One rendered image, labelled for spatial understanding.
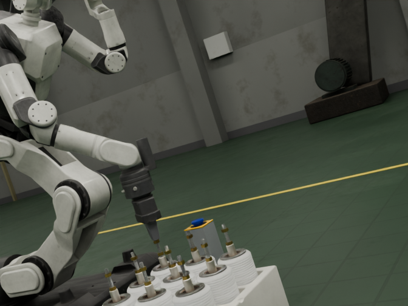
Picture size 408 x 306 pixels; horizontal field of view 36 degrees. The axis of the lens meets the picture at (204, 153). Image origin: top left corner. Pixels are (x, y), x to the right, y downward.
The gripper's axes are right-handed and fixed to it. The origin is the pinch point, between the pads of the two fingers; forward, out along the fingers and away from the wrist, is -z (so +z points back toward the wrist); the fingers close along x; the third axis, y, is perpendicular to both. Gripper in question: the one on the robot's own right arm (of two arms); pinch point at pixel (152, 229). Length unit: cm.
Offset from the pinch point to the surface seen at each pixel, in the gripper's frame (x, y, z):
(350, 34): 521, -445, 56
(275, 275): -20.7, -24.1, -20.9
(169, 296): -27.6, 7.4, -12.4
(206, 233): 3.1, -16.0, -7.6
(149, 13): 799, -282, 196
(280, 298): -21.8, -22.8, -26.8
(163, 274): -4.4, 2.1, -12.4
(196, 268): -13.3, -5.3, -12.1
